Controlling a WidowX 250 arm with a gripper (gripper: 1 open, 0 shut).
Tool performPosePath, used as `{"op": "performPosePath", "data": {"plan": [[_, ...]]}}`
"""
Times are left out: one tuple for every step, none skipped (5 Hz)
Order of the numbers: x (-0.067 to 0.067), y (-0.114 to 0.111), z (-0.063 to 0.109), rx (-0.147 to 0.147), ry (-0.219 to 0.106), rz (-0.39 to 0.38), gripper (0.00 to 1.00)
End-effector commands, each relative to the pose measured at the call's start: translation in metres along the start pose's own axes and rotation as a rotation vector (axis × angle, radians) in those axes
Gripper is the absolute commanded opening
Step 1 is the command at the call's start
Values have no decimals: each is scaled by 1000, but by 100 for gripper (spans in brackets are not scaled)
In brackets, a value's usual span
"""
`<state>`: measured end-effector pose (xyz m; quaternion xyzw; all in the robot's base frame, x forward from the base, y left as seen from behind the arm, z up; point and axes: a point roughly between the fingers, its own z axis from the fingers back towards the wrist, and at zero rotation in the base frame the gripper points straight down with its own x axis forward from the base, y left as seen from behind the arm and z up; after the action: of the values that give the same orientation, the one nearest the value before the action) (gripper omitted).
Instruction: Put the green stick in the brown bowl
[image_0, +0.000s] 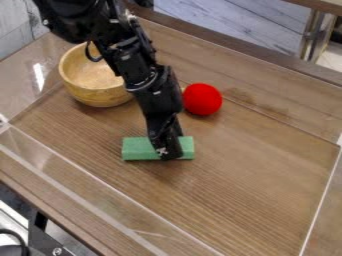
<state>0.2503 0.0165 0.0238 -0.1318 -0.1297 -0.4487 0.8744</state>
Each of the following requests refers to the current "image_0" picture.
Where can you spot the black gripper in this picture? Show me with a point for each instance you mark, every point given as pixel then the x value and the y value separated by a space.
pixel 159 99

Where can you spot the green rectangular block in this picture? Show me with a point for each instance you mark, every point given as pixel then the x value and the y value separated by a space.
pixel 138 149

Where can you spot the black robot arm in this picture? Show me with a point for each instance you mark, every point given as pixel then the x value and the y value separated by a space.
pixel 103 24

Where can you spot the light wooden bowl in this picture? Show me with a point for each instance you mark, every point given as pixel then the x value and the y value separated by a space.
pixel 90 81

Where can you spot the red plush tomato toy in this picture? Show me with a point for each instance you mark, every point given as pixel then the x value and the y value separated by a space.
pixel 202 99

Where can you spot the clear acrylic front barrier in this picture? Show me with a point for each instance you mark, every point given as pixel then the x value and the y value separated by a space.
pixel 114 224

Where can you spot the background wooden table leg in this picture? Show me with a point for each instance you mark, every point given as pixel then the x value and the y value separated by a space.
pixel 317 35

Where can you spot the black table leg frame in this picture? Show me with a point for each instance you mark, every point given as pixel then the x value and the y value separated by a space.
pixel 41 244

